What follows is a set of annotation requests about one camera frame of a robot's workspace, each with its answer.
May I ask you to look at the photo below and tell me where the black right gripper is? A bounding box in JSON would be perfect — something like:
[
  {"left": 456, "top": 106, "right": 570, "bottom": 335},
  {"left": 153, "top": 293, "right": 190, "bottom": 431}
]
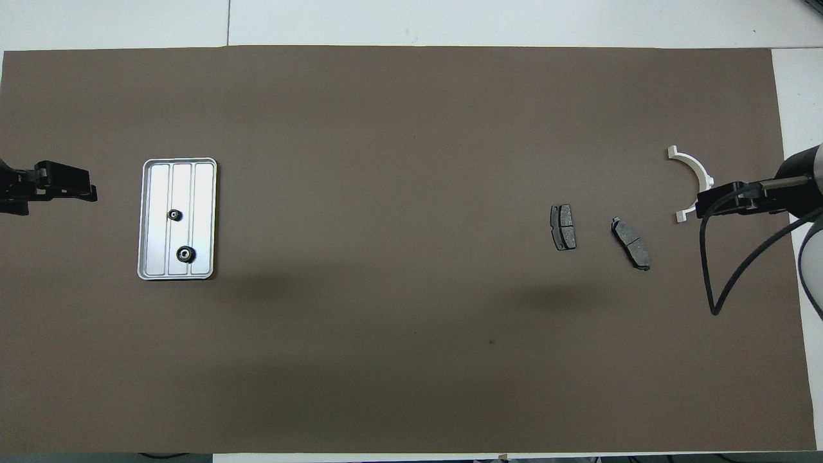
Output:
[{"left": 696, "top": 149, "right": 816, "bottom": 219}]

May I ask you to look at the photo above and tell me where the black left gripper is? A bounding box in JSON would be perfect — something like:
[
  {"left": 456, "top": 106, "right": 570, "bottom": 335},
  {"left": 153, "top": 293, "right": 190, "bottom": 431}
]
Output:
[{"left": 0, "top": 159, "right": 98, "bottom": 216}]

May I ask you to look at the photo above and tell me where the silver ribbed metal tray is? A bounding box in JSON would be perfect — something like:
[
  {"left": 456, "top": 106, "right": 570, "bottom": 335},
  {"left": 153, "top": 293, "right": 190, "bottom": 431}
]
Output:
[{"left": 137, "top": 158, "right": 218, "bottom": 281}]

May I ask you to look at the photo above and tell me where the long dark grey brake pad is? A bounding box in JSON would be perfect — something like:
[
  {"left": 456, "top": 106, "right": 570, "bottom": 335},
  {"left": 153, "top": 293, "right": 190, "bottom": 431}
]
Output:
[{"left": 611, "top": 217, "right": 651, "bottom": 271}]

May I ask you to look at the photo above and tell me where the short dark grey brake pad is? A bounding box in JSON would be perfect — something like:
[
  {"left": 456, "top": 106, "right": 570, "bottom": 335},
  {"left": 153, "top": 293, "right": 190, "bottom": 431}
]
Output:
[{"left": 550, "top": 204, "right": 577, "bottom": 251}]

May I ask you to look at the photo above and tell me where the brown paper table mat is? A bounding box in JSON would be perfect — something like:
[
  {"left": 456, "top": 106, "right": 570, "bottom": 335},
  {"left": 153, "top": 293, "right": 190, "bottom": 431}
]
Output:
[{"left": 0, "top": 45, "right": 817, "bottom": 455}]

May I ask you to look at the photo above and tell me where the white semicircular plastic bracket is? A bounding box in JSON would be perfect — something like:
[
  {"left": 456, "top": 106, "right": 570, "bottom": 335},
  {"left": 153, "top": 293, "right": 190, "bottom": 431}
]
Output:
[{"left": 667, "top": 145, "right": 715, "bottom": 224}]

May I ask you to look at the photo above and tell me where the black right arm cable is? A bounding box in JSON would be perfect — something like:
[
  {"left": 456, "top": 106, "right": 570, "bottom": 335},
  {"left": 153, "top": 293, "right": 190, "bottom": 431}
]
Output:
[{"left": 699, "top": 177, "right": 823, "bottom": 316}]

